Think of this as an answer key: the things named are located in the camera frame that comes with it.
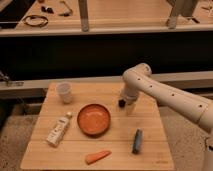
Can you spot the beige wooden stick gripper finger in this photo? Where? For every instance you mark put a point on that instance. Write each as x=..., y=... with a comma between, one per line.
x=129, y=109

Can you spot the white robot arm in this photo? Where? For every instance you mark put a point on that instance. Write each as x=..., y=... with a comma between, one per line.
x=196, y=109

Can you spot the orange round bowl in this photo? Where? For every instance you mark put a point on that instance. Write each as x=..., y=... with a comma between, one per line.
x=93, y=119

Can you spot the orange carrot piece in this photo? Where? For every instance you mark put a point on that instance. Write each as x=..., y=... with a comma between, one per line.
x=94, y=157

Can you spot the white bottle with label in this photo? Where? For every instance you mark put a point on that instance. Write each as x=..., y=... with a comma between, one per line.
x=59, y=129

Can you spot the metal clamp at left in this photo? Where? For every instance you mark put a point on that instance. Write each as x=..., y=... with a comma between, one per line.
x=9, y=83

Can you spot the small black back object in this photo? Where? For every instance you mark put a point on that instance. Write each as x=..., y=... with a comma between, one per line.
x=47, y=9

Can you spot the metal frame post right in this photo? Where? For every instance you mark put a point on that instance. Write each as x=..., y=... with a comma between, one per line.
x=177, y=6

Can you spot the metal frame post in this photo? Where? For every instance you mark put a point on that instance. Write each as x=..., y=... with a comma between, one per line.
x=177, y=6
x=83, y=10

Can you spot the metal frame post left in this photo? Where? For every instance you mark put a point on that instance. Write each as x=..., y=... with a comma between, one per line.
x=83, y=10

